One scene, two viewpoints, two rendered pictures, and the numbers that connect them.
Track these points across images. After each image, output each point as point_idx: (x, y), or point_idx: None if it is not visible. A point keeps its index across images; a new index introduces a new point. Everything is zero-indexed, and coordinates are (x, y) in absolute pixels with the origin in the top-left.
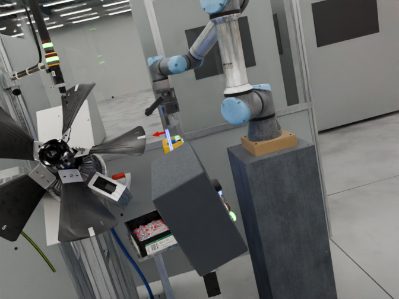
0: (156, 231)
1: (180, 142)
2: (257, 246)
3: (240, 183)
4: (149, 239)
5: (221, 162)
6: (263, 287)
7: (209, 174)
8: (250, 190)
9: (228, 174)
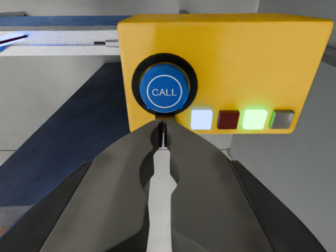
0: None
1: (129, 125)
2: (84, 104)
3: (79, 153)
4: None
5: (325, 139)
6: (118, 78)
7: (324, 100)
8: (2, 164)
9: (304, 129)
